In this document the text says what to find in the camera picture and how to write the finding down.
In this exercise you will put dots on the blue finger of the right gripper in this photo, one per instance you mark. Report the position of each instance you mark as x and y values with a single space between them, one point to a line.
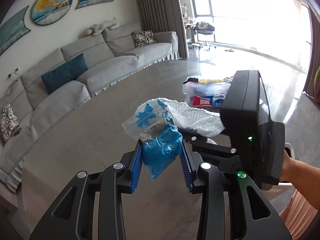
213 150
190 135

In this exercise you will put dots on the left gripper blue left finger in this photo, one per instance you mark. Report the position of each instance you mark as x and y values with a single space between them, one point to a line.
136 166

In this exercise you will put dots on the round deer wall painting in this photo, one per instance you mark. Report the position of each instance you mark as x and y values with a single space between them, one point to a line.
47 12

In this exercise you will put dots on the person's right hand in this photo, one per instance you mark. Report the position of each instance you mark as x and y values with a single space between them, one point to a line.
289 168

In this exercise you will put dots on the white trash bin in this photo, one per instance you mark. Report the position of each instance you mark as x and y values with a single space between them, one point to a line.
290 151

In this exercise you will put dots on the wall outlet with cable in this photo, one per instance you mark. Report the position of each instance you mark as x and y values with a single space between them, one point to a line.
11 76

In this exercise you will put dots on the left teal wall panel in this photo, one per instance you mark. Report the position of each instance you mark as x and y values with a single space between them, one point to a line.
13 30

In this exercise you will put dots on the right grey-brown curtain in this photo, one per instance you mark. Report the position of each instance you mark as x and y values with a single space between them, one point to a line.
311 86

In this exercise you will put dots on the grey fabric sofa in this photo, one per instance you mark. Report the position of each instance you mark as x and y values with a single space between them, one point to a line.
110 57

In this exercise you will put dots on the floral cushion near curtain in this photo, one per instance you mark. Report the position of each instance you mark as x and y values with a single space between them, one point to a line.
143 38

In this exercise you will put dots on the grey-brown curtain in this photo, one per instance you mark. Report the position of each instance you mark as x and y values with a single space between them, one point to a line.
311 86
164 15

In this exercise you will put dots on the office chair with clothes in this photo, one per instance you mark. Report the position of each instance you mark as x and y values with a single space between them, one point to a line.
205 29

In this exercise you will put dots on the grey plush toy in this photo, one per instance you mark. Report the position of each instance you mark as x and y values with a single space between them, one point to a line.
96 29

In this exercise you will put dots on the floral cushion near outlet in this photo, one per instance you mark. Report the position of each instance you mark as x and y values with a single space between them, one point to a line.
10 126

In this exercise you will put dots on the teal cushion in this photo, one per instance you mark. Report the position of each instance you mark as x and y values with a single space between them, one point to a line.
64 73

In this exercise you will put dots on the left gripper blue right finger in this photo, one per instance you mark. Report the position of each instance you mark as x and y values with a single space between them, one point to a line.
186 167

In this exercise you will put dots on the zip bag with blue gloves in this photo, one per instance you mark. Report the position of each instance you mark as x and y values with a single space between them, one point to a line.
153 124

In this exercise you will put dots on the clear bag of trash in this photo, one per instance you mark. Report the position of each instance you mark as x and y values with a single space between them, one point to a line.
200 92

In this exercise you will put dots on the white desk with items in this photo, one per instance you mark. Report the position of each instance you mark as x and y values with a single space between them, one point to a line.
189 28

